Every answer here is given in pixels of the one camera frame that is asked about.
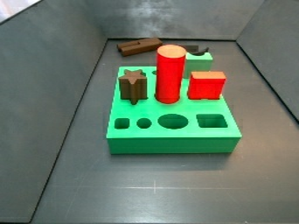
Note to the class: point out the brown square-circle forked object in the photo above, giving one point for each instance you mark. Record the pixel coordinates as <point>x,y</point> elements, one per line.
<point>139,46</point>

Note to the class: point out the green shape-sorter fixture block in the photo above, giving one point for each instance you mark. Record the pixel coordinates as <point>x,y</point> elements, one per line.
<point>191,126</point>

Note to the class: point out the black curved regrasp stand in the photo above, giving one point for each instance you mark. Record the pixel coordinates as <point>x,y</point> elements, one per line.
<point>192,49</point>

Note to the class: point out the brown star peg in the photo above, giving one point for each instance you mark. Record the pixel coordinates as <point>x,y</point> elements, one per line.
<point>132,85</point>

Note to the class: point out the red rectangular block peg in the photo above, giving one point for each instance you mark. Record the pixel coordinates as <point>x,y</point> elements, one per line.
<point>206,85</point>

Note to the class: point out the red cylinder peg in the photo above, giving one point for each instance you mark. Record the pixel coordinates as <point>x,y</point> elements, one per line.
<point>169,65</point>

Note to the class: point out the green arch peg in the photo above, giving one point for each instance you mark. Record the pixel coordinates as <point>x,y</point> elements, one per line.
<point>196,63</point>

